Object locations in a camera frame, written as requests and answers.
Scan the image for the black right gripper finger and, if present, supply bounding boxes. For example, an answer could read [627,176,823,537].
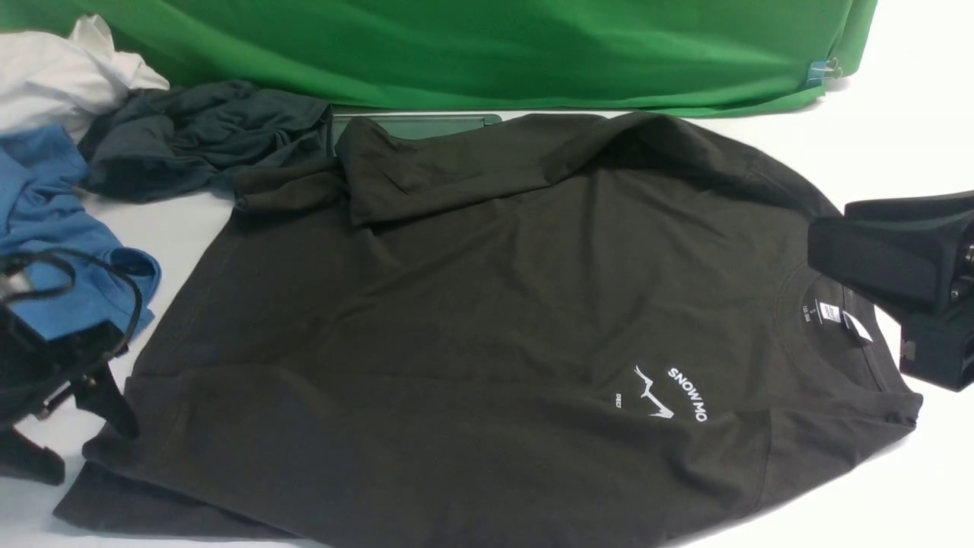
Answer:
[845,191,973,223]
[807,216,961,314]

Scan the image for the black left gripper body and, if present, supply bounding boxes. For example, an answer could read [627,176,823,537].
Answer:
[2,263,126,427]

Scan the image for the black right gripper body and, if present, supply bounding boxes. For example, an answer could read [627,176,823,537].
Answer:
[899,225,973,392]

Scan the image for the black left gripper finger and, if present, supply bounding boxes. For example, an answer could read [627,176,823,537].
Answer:
[1,429,65,486]
[72,365,140,439]

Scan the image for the dark gray long-sleeve shirt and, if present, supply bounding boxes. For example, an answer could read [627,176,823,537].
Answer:
[53,113,922,547]

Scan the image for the blue crumpled shirt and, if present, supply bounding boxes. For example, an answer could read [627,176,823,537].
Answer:
[1,125,161,339]

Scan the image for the dark teal crumpled shirt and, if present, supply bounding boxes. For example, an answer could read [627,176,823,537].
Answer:
[78,81,333,202]

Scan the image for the white crumpled shirt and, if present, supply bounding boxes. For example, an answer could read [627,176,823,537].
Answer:
[1,15,170,142]

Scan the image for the blue binder clip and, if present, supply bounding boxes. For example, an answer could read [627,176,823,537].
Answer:
[806,56,843,88]

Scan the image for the dark green flat tray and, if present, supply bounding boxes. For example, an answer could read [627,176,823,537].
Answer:
[327,113,502,157]

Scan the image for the green backdrop cloth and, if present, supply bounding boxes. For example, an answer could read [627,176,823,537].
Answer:
[2,1,877,118]

